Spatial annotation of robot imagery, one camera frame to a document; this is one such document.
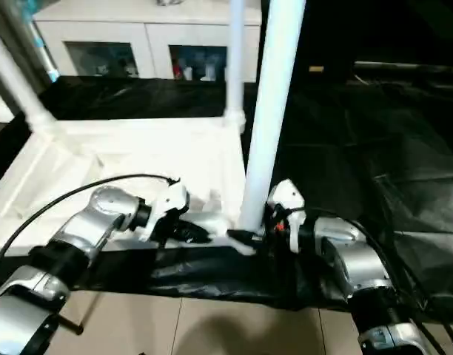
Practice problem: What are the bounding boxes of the white plastic table top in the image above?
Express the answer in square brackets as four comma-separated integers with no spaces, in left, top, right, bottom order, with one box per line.
[0,115,265,259]

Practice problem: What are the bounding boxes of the white plastic table leg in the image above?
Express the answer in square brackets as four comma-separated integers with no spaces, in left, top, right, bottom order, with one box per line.
[0,32,58,135]
[224,0,247,131]
[238,0,308,233]

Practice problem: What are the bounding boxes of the black mat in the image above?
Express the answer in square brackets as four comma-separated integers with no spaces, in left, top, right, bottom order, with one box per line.
[0,75,453,316]

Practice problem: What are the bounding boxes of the black metal table strut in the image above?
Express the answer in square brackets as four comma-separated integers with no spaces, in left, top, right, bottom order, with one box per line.
[57,294,98,337]

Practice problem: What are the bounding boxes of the white cabinet with glass doors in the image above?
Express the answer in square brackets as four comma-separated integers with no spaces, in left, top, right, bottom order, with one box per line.
[31,0,264,83]

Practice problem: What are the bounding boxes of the teal patterned hanging cloth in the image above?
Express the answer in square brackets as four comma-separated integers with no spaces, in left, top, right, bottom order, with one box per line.
[20,0,61,83]

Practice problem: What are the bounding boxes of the grey curtain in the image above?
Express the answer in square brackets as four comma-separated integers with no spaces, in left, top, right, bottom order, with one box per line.
[0,0,50,124]

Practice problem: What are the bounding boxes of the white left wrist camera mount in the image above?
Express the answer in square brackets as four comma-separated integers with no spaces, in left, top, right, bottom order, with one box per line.
[138,180,192,244]

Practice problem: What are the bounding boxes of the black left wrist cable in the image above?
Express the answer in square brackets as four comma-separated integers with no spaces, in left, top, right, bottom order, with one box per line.
[0,172,182,275]

